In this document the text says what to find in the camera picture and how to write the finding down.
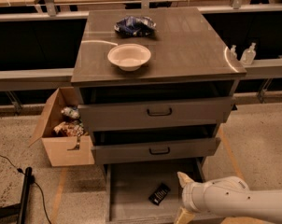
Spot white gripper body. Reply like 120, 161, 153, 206
182, 180, 209, 213

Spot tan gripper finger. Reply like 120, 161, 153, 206
174, 207, 195, 224
177, 172, 194, 188

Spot black rxbar chocolate bar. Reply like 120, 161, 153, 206
148, 183, 171, 205

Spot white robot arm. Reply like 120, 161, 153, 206
177, 172, 282, 224

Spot grey bottom drawer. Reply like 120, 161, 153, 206
106, 159, 204, 224

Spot grey drawer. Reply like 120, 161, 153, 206
92, 137, 220, 164
78, 97, 233, 132
106, 159, 204, 224

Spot grey top drawer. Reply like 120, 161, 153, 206
78, 97, 233, 132

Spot grey middle drawer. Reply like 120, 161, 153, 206
92, 137, 220, 164

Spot grey drawer cabinet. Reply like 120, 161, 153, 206
70, 7, 247, 224

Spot cardboard box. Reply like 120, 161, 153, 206
29, 87, 94, 166

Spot brown snack bags in box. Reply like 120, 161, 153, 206
53, 120, 85, 137

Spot silver snack bag in box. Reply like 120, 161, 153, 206
61, 106, 79, 119

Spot white paper bowl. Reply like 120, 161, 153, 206
107, 44, 151, 72

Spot clear sanitizer bottle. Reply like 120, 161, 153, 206
240, 43, 256, 65

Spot blue crumpled chip bag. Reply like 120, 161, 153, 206
114, 16, 156, 37

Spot black stand leg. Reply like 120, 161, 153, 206
0, 167, 34, 224

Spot black floor cable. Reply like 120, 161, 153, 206
0, 150, 52, 224

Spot grey metal rail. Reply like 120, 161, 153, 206
0, 59, 282, 91

